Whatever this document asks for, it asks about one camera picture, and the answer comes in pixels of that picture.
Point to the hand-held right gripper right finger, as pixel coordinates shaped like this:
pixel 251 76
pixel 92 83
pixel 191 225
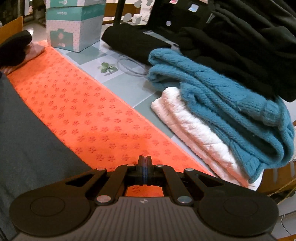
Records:
pixel 148 164

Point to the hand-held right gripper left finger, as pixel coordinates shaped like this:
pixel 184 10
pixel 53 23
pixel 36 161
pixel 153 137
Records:
pixel 140 164

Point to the dark grey garment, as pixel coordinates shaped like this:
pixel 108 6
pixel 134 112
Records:
pixel 27 139

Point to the stack of black clothes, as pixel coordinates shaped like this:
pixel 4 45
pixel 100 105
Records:
pixel 242 46

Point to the white quilted garment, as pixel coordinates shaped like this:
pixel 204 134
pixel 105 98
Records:
pixel 192 129

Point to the orange flower print mat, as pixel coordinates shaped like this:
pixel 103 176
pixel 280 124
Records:
pixel 92 115

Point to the clover print tablecloth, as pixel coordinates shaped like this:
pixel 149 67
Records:
pixel 120 85

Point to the teal knit sweater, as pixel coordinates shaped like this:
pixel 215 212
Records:
pixel 219 92

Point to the black flat folded garment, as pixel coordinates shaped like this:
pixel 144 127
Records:
pixel 131 39

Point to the teal and pink cardboard box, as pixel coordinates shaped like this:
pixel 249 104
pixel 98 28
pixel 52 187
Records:
pixel 76 27
pixel 69 2

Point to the pink folded garment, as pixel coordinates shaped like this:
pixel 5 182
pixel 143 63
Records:
pixel 34 51

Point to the black folded sweater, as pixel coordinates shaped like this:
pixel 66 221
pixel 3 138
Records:
pixel 13 48

